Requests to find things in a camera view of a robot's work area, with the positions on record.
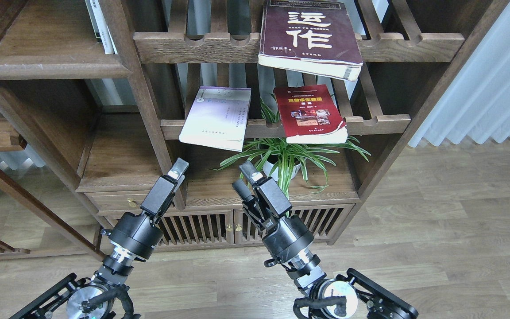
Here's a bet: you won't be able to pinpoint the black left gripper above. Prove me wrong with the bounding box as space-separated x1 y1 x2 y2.
101 158 189 262

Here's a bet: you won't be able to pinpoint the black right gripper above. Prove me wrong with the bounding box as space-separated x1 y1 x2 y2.
232 161 314 267

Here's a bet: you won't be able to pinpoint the white lavender paperback book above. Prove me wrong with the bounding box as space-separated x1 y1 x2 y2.
179 86 251 152

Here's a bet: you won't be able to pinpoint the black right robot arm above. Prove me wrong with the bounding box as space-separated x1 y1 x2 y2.
233 161 418 319

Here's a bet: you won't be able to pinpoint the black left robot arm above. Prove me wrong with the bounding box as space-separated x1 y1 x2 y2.
13 158 189 319

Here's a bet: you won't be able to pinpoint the white upright books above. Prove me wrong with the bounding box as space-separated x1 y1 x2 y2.
85 0 117 54

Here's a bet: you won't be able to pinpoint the brass drawer knob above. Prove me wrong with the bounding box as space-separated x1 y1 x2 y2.
127 198 137 208

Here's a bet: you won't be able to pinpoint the white plant pot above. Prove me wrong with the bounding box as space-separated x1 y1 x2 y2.
262 159 301 182

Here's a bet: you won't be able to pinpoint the green spider plant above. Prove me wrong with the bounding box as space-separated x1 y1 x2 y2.
213 98 371 198

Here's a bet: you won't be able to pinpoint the red paperback book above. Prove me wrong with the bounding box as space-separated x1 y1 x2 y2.
273 85 348 144

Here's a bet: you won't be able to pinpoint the dark wooden bookshelf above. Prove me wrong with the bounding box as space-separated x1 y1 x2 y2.
0 0 508 250

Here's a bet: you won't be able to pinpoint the dark red thick book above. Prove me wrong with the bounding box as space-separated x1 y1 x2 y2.
258 0 363 82

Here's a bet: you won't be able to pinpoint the white pleated curtain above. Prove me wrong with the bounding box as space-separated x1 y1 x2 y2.
408 2 510 147

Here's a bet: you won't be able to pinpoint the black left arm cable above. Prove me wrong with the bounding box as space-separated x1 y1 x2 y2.
82 288 142 319

